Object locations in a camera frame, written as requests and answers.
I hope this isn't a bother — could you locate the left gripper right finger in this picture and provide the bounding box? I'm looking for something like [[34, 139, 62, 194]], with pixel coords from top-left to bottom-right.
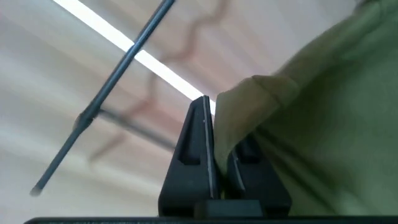
[[223, 135, 292, 217]]

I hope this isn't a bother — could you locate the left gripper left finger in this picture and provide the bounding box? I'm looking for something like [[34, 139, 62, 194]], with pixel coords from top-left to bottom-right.
[[157, 95, 221, 218]]

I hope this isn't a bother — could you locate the green printed t-shirt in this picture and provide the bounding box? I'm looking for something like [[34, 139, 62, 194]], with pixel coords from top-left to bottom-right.
[[213, 0, 398, 217]]

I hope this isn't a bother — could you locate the black clothes rack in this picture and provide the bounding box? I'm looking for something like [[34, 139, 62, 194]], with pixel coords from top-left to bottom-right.
[[29, 0, 177, 197]]

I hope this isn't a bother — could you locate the beige curtain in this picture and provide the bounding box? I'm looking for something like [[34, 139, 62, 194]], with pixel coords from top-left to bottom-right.
[[0, 0, 358, 218]]

